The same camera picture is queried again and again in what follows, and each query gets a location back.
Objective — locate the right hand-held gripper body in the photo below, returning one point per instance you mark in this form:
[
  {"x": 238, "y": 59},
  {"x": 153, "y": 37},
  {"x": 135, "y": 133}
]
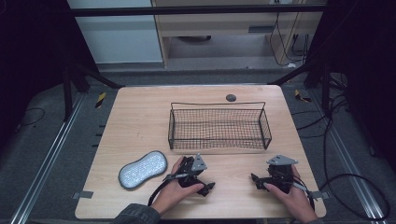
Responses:
[{"x": 281, "y": 174}]

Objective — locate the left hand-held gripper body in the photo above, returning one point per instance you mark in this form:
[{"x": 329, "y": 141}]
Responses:
[{"x": 190, "y": 169}]

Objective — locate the grey oval pad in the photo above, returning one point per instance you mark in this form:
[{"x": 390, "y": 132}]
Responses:
[{"x": 143, "y": 170}]

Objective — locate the person's right hand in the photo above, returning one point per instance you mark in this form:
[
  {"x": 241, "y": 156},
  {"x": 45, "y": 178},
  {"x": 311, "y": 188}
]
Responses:
[{"x": 295, "y": 202}]

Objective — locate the person's left hand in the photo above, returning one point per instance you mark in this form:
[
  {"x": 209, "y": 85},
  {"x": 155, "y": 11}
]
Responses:
[{"x": 171, "y": 196}]

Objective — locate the grey tape strip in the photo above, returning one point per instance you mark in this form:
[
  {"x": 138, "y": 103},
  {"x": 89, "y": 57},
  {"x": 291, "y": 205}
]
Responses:
[
  {"x": 82, "y": 195},
  {"x": 320, "y": 195}
]

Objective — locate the yellow black floor tape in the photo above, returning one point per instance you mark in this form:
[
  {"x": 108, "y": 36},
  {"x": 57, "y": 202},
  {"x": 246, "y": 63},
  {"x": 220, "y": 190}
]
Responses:
[
  {"x": 100, "y": 100},
  {"x": 301, "y": 96}
]

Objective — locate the grey round table grommet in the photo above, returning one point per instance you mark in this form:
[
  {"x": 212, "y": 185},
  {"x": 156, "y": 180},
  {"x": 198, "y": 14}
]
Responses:
[{"x": 231, "y": 97}]

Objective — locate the black metal stand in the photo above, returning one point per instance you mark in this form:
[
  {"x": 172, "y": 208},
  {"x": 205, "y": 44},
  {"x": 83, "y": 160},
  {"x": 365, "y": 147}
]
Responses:
[
  {"x": 67, "y": 96},
  {"x": 326, "y": 90}
]

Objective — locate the black curtain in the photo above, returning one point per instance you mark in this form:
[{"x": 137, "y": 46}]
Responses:
[
  {"x": 31, "y": 56},
  {"x": 367, "y": 62}
]

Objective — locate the light wooden desk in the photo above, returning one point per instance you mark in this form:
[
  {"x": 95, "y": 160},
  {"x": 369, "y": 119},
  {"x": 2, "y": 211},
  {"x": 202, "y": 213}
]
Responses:
[{"x": 218, "y": 23}]

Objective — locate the white cabinet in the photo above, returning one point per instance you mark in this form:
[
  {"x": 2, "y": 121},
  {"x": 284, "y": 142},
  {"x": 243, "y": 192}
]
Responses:
[{"x": 118, "y": 37}]

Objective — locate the aluminium floor rail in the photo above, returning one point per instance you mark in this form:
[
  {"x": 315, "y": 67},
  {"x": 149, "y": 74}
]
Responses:
[
  {"x": 355, "y": 174},
  {"x": 46, "y": 161}
]

